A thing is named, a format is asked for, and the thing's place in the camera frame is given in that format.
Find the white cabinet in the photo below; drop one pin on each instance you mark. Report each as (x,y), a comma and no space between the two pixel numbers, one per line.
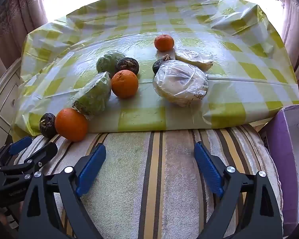
(2,104)

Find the purple cardboard box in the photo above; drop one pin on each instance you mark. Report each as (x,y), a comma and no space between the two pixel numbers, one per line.
(289,142)

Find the green melon half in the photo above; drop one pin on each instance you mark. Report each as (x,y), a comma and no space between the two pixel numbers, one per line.
(108,62)
(94,95)

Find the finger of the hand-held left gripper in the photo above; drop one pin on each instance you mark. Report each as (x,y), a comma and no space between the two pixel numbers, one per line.
(43,155)
(19,145)

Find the large pale melon half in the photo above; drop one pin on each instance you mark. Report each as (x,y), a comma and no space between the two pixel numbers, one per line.
(180,83)

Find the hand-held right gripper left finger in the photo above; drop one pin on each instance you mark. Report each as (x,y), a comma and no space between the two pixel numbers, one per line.
(91,169)

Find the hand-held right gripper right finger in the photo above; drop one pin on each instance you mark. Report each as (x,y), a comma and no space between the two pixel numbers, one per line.
(208,169)

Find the striped towel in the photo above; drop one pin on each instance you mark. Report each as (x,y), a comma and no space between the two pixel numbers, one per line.
(152,169)

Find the dark passion fruit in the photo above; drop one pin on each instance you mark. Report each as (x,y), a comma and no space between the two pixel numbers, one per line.
(127,66)
(47,125)
(157,66)

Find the small pale melon half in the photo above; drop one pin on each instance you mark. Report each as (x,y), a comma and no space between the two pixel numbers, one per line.
(193,58)

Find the large orange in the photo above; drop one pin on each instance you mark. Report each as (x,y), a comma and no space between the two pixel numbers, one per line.
(124,84)
(71,125)

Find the pink patterned curtain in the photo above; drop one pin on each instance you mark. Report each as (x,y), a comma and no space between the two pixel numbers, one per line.
(294,25)
(22,10)

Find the small orange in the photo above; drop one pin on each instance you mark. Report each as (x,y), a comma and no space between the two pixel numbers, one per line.
(164,43)

